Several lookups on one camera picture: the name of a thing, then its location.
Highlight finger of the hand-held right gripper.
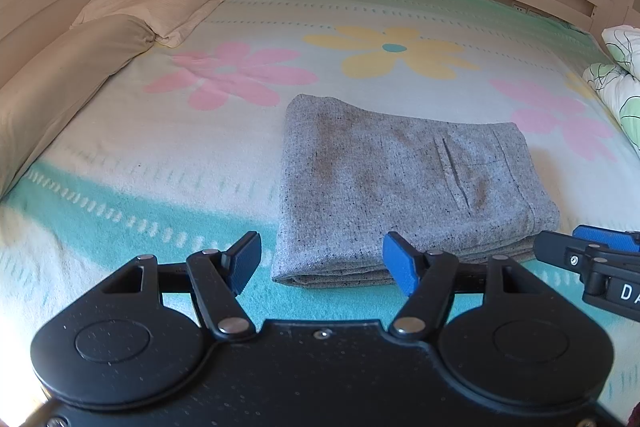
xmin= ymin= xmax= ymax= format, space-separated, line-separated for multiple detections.
xmin=572 ymin=225 xmax=640 ymax=253
xmin=532 ymin=231 xmax=601 ymax=280

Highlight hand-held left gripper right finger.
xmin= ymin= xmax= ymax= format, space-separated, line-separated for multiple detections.
xmin=382 ymin=232 xmax=546 ymax=340

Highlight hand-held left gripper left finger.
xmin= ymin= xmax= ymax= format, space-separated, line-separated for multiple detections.
xmin=96 ymin=231 xmax=263 ymax=340

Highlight grey speckled pants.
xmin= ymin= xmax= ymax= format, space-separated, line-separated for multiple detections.
xmin=271 ymin=94 xmax=561 ymax=290

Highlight floral pastel blanket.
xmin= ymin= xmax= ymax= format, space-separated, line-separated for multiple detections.
xmin=0 ymin=0 xmax=640 ymax=358

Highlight folded leaf print quilt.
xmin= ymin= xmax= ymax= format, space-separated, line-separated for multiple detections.
xmin=582 ymin=24 xmax=640 ymax=158

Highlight beige pillow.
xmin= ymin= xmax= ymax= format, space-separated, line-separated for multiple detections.
xmin=0 ymin=14 xmax=157 ymax=200

